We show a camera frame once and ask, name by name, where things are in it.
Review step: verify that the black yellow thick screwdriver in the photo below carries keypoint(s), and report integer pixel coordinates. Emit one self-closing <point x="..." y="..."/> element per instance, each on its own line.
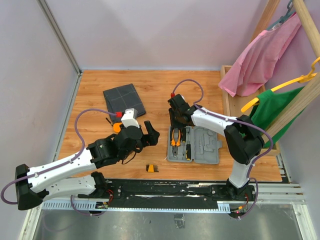
<point x="185" y="134"/>

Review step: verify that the grey plastic tool case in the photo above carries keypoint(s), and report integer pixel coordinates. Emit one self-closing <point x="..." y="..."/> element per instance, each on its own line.
<point x="204" y="147"/>

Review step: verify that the aluminium frame rail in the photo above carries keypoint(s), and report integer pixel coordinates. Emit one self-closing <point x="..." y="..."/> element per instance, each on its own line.
<point x="266" y="193"/>

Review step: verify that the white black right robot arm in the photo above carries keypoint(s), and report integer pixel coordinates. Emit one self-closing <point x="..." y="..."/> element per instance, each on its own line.
<point x="243" y="138"/>

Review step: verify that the teal clothes hanger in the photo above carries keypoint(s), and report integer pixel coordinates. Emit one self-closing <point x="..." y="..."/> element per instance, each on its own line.
<point x="290" y="11"/>

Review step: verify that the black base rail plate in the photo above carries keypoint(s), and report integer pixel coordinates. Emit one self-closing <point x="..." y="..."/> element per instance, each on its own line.
<point x="143" y="194"/>

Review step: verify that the orange black pliers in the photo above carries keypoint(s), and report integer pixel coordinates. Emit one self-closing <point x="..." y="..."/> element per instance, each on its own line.
<point x="175" y="140"/>

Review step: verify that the dark grey checked cloth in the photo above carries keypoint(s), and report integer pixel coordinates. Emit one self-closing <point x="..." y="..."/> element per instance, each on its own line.
<point x="121" y="98"/>

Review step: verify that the orange tape measure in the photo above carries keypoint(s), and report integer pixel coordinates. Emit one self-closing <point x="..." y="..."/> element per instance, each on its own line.
<point x="117" y="127"/>

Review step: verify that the orange black hex key set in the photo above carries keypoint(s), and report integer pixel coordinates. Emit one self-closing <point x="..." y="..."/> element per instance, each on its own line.
<point x="152" y="168"/>

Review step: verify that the yellow clothes hanger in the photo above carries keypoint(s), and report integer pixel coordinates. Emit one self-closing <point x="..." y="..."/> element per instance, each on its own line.
<point x="301" y="79"/>

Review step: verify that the green shirt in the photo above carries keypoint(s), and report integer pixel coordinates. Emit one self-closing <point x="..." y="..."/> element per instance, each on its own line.
<point x="270" y="106"/>

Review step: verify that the black yellow slim screwdriver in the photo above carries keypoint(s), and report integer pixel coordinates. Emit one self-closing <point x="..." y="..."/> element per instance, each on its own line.
<point x="188" y="152"/>

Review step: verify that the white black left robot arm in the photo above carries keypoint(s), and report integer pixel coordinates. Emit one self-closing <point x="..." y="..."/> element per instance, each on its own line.
<point x="35" y="185"/>

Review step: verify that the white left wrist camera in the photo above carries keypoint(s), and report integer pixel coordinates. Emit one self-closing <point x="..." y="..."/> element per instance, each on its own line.
<point x="129" y="118"/>

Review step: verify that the wooden clothes rack frame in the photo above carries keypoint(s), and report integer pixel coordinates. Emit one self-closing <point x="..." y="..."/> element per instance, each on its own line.
<point x="233" y="105"/>

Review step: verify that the pink shirt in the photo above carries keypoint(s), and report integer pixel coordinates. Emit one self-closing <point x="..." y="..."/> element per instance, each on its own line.
<point x="256" y="64"/>

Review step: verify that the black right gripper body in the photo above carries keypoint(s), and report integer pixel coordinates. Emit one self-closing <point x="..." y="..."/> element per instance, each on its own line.
<point x="175" y="121"/>

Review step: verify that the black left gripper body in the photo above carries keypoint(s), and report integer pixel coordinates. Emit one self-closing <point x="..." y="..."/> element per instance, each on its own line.
<point x="139" y="145"/>

